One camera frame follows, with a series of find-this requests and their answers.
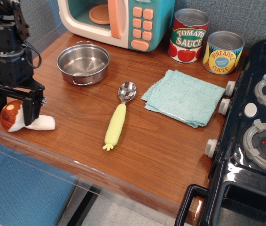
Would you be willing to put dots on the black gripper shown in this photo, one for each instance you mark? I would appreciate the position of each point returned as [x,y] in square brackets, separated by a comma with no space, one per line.
[16,71]

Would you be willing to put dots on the orange microwave turntable plate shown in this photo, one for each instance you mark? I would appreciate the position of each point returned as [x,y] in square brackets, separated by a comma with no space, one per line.
[100,14]

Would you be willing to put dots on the tomato sauce can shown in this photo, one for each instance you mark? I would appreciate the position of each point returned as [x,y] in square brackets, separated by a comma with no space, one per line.
[188,32]

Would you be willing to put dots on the pineapple slices can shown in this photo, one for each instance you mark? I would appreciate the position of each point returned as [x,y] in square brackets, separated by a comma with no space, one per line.
[223,51]

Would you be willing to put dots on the black toy stove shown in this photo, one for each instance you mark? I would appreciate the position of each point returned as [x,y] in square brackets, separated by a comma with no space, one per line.
[236,195]

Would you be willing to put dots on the spoon with yellow-green handle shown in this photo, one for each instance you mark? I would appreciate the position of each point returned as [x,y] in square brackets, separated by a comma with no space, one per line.
[126,92]

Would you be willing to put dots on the teal toy microwave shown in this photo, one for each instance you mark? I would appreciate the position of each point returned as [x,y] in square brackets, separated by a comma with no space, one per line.
[134,24]

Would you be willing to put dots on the folded light blue cloth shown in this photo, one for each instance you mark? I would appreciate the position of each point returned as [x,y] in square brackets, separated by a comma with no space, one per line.
[182,97]

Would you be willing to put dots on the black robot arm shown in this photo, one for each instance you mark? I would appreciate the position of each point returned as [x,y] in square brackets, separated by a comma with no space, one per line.
[14,32]

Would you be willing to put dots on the brown white plush mushroom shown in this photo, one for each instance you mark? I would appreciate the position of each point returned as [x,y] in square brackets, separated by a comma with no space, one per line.
[12,119]

